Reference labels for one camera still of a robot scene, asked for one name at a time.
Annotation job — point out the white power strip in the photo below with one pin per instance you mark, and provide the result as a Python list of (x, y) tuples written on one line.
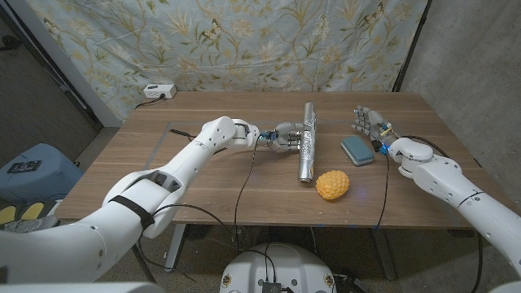
[(159, 91)]

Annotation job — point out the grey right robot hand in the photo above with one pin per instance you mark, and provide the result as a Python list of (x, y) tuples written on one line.
[(372, 124)]

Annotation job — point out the aluminum foil roll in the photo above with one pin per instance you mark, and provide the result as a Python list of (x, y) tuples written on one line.
[(307, 146)]

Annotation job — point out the black torso connector box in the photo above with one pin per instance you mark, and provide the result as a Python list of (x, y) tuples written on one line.
[(271, 287)]

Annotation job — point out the black slipper yellow insole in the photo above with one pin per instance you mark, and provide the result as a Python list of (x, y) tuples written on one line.
[(6, 213), (32, 211)]

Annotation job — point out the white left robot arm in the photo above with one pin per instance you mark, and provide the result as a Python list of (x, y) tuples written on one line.
[(179, 167)]

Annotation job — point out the white robot torso base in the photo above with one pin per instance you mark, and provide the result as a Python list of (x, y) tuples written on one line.
[(281, 264)]

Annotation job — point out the white robot chest cover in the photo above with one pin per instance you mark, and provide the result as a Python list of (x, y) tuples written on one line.
[(81, 288)]

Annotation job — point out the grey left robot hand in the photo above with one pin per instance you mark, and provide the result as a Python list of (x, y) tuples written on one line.
[(287, 137)]

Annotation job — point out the floral backdrop cloth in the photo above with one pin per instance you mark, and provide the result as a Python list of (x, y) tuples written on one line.
[(244, 45)]

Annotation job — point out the yellow bumpy ball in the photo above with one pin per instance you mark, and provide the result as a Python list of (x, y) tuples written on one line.
[(333, 185)]

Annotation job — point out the teal soap box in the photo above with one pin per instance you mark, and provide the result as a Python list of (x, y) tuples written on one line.
[(357, 150)]

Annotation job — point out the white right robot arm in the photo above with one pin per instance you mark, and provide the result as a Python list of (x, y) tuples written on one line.
[(456, 187)]

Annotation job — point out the blue stool with phone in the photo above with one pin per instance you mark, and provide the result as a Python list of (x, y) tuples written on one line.
[(45, 179)]

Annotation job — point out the grey table leg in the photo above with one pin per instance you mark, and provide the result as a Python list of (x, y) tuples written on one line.
[(383, 254), (176, 252)]

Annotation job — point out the grey sneaker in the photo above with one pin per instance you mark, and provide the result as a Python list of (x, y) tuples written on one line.
[(28, 224)]

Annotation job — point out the black backdrop pole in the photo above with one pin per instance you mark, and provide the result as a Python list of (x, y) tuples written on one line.
[(411, 45)]

